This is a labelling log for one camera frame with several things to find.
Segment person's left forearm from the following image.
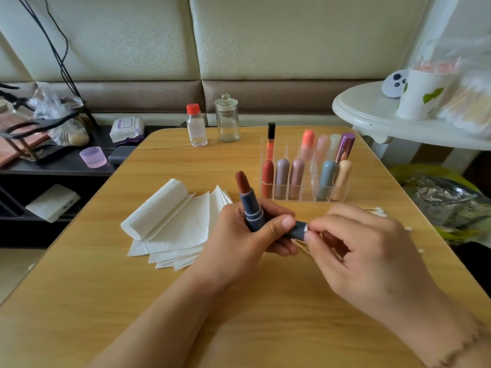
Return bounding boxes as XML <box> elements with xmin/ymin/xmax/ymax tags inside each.
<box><xmin>88</xmin><ymin>275</ymin><xmax>231</xmax><ymax>368</ymax></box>

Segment wet wipes pack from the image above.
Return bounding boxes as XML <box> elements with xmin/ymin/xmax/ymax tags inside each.
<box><xmin>109</xmin><ymin>117</ymin><xmax>145</xmax><ymax>144</ymax></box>

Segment white tissue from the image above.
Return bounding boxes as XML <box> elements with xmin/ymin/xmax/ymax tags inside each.
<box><xmin>120</xmin><ymin>178</ymin><xmax>191</xmax><ymax>241</ymax></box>

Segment red lipstick dusty pink tube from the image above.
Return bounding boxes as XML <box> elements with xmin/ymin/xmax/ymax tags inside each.
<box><xmin>289</xmin><ymin>157</ymin><xmax>305</xmax><ymax>201</ymax></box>

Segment beige padded backrest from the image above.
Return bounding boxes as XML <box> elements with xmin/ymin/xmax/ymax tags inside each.
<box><xmin>0</xmin><ymin>0</ymin><xmax>434</xmax><ymax>127</ymax></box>

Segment stack of white tissues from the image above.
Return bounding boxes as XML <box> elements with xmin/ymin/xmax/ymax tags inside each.
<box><xmin>120</xmin><ymin>178</ymin><xmax>233</xmax><ymax>271</ymax></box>

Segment pink tray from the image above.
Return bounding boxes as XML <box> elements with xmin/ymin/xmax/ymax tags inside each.
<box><xmin>0</xmin><ymin>111</ymin><xmax>47</xmax><ymax>169</ymax></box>

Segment pile of cotton swabs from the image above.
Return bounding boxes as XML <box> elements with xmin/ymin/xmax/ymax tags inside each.
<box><xmin>361</xmin><ymin>206</ymin><xmax>423</xmax><ymax>254</ymax></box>

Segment yellow-green bin with bag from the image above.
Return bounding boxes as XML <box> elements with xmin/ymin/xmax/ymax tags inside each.
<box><xmin>391</xmin><ymin>165</ymin><xmax>491</xmax><ymax>242</ymax></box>

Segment clear acrylic lipstick organizer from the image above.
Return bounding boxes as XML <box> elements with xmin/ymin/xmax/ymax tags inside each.
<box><xmin>266</xmin><ymin>122</ymin><xmax>356</xmax><ymax>200</ymax></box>

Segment small purple plastic cup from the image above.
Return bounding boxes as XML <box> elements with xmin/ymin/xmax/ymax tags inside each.
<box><xmin>80</xmin><ymin>146</ymin><xmax>108</xmax><ymax>169</ymax></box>

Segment black cables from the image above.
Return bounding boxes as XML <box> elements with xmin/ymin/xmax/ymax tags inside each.
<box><xmin>15</xmin><ymin>0</ymin><xmax>89</xmax><ymax>120</ymax></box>

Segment white mug green leaf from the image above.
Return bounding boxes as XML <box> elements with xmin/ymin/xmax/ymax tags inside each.
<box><xmin>396</xmin><ymin>61</ymin><xmax>460</xmax><ymax>121</ymax></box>

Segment white panda figure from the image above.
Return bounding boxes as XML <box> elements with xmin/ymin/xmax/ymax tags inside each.
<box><xmin>381</xmin><ymin>68</ymin><xmax>409</xmax><ymax>99</ymax></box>

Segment white power bank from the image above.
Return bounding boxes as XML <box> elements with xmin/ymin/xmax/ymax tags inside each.
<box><xmin>25</xmin><ymin>183</ymin><xmax>81</xmax><ymax>223</ymax></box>

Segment red lipstick navy tube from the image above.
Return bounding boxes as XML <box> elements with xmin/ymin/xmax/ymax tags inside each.
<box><xmin>235</xmin><ymin>171</ymin><xmax>267</xmax><ymax>232</ymax></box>

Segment clear bottle red cap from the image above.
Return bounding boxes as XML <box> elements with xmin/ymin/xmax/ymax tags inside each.
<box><xmin>186</xmin><ymin>103</ymin><xmax>209</xmax><ymax>148</ymax></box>

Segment crumpled clear plastic bag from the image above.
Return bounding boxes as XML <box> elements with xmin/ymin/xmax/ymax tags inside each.
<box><xmin>31</xmin><ymin>84</ymin><xmax>91</xmax><ymax>147</ymax></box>

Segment red lipstick mauve tube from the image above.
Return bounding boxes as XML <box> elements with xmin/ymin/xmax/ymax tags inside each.
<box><xmin>275</xmin><ymin>157</ymin><xmax>291</xmax><ymax>200</ymax></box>

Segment black low shelf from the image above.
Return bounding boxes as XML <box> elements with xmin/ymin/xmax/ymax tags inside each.
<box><xmin>0</xmin><ymin>126</ymin><xmax>181</xmax><ymax>248</ymax></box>

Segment glass jar with lid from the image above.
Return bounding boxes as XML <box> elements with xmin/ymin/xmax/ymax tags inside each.
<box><xmin>214</xmin><ymin>93</ymin><xmax>240</xmax><ymax>143</ymax></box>

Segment thin wrist bracelet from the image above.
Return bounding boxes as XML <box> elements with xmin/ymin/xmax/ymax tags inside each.
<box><xmin>433</xmin><ymin>326</ymin><xmax>491</xmax><ymax>368</ymax></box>

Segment person's left hand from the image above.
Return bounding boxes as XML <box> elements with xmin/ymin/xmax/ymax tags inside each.
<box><xmin>192</xmin><ymin>200</ymin><xmax>302</xmax><ymax>296</ymax></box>

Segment person's right forearm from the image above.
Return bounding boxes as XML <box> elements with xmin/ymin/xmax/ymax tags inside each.
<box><xmin>414</xmin><ymin>303</ymin><xmax>491</xmax><ymax>368</ymax></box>

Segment black clip tool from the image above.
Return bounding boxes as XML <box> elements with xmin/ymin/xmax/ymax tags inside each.
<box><xmin>0</xmin><ymin>82</ymin><xmax>24</xmax><ymax>112</ymax></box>

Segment person's right hand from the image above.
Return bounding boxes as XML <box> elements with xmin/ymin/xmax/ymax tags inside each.
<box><xmin>303</xmin><ymin>201</ymin><xmax>480</xmax><ymax>357</ymax></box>

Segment white round side table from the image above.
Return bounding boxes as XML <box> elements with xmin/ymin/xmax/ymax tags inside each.
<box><xmin>332</xmin><ymin>80</ymin><xmax>491</xmax><ymax>150</ymax></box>

